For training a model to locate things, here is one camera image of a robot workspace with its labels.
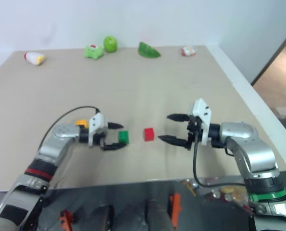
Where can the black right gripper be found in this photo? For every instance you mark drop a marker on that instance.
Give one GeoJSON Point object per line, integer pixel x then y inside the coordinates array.
{"type": "Point", "coordinates": [193, 131]}

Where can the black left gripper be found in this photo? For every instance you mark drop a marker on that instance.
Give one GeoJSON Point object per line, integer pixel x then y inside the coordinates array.
{"type": "Point", "coordinates": [106, 131]}

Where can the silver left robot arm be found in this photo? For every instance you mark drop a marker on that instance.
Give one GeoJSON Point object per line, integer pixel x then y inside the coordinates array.
{"type": "Point", "coordinates": [58, 142]}

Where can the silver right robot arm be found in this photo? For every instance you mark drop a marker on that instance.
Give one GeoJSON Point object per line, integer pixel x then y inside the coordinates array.
{"type": "Point", "coordinates": [253, 154]}

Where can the green cube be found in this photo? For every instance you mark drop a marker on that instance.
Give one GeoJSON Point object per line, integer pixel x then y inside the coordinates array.
{"type": "Point", "coordinates": [123, 137]}

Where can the red cube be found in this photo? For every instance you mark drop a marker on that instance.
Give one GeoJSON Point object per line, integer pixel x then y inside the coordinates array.
{"type": "Point", "coordinates": [149, 134]}

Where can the yellow cube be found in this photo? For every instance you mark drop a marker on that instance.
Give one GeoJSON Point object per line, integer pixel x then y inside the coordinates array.
{"type": "Point", "coordinates": [81, 123]}

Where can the beige table mat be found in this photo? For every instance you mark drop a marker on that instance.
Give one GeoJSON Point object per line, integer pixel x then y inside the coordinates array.
{"type": "Point", "coordinates": [142, 96]}

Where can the red and white snack packet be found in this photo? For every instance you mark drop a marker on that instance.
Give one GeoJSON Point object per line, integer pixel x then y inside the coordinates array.
{"type": "Point", "coordinates": [188, 51]}

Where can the orange tool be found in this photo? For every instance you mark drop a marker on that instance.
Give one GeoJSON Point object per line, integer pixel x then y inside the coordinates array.
{"type": "Point", "coordinates": [175, 209]}

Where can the green watermelon slice toy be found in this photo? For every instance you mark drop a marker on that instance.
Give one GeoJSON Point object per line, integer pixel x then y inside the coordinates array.
{"type": "Point", "coordinates": [147, 51]}

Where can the green plush toy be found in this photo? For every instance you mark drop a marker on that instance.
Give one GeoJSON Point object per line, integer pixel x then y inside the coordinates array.
{"type": "Point", "coordinates": [93, 51]}

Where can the green apple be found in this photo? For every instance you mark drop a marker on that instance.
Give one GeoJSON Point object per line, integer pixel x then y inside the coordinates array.
{"type": "Point", "coordinates": [110, 44]}

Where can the red-orange tool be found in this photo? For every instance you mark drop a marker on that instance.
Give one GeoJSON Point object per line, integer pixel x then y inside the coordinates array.
{"type": "Point", "coordinates": [67, 219]}

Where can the white box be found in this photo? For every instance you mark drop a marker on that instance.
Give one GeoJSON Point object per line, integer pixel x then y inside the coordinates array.
{"type": "Point", "coordinates": [284, 111]}

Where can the white bottle toy yellow cap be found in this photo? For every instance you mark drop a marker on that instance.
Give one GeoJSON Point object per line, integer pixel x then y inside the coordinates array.
{"type": "Point", "coordinates": [33, 58]}

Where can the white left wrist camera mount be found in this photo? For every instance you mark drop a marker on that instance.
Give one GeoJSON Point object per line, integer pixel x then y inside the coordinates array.
{"type": "Point", "coordinates": [95, 127]}

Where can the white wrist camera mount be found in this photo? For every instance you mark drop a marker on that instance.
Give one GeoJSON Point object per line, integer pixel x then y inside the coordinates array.
{"type": "Point", "coordinates": [204, 113]}
{"type": "Point", "coordinates": [95, 127]}

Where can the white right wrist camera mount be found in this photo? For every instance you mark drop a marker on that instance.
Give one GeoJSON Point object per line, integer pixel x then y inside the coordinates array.
{"type": "Point", "coordinates": [204, 113]}

